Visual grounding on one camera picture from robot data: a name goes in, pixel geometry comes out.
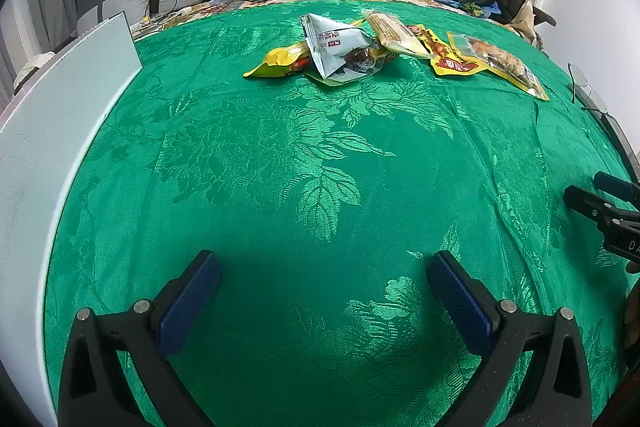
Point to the yellow and red snack packet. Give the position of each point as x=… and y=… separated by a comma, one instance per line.
x=450, y=64

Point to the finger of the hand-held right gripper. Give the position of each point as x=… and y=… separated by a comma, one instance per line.
x=587, y=204
x=617, y=185

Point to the clear peanut packet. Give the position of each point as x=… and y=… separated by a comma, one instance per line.
x=500, y=62

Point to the clear eyeglasses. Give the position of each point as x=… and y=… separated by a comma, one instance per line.
x=582, y=77

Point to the yellow packet of round snacks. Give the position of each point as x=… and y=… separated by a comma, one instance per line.
x=277, y=59

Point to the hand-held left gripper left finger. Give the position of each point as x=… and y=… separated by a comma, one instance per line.
x=187, y=307

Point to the green dark snack packet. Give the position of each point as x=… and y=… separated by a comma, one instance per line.
x=359, y=62

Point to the floral bed sheet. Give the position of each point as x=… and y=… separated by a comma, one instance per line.
x=200, y=9

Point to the white triangular snack packet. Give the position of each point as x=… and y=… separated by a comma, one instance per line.
x=330, y=42

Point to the white board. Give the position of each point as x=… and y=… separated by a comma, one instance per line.
x=45, y=147

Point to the beige snack packet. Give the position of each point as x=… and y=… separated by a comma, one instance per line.
x=392, y=32

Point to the person's right hand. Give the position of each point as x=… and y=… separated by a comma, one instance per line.
x=634, y=317

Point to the green patterned blanket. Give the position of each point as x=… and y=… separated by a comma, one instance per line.
x=300, y=182

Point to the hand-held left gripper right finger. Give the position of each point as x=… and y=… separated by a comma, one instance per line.
x=462, y=307

